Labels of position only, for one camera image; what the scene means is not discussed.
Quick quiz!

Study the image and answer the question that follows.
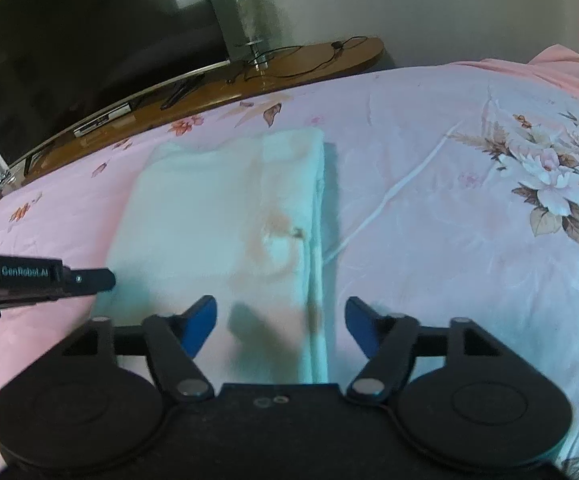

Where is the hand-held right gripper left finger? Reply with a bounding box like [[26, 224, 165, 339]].
[[61, 294, 219, 403]]

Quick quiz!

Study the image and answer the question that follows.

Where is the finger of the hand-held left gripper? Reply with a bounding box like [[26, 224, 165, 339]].
[[67, 268, 117, 297]]

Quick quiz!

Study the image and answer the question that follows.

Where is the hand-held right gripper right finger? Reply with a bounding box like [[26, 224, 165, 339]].
[[344, 296, 501, 405]]

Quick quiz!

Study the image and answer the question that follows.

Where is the white knit sweater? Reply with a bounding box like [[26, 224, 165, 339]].
[[96, 127, 331, 387]]

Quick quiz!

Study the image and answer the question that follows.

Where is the black television foot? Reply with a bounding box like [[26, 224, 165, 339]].
[[21, 152, 46, 177], [160, 72, 205, 111]]

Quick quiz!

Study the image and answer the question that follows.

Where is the pink floral blanket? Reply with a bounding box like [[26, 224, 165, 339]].
[[0, 44, 579, 480]]

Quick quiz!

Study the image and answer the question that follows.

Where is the silver set-top box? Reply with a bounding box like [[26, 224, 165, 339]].
[[72, 101, 135, 139]]

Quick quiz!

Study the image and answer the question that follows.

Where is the black flat television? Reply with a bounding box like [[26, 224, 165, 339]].
[[0, 0, 231, 167]]

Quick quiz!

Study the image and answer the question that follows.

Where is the brown wooden television cabinet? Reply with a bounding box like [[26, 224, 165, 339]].
[[0, 36, 387, 219]]

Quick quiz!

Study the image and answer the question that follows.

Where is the clear glass table lamp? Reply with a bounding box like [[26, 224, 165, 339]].
[[218, 0, 271, 71]]

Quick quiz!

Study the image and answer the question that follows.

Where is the black cable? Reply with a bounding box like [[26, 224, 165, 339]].
[[226, 35, 370, 86]]

